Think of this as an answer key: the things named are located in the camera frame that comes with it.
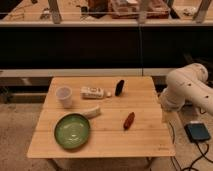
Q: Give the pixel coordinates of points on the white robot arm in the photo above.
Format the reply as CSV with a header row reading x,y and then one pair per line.
x,y
187,83

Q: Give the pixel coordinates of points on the white banana-shaped object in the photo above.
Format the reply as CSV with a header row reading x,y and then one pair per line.
x,y
92,112

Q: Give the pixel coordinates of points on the green plate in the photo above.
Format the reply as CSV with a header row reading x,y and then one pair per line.
x,y
72,131

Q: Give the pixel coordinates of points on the translucent plastic cup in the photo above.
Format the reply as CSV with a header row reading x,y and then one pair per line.
x,y
64,96

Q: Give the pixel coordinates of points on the black eraser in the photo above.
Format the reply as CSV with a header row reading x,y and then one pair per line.
x,y
119,87

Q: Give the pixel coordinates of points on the wooden table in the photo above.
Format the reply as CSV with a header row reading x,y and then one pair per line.
x,y
148,136

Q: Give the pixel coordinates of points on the white plastic bottle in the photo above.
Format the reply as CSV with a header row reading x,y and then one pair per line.
x,y
94,93

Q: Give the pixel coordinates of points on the red-brown sausage object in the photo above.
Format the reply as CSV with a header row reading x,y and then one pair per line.
x,y
129,120

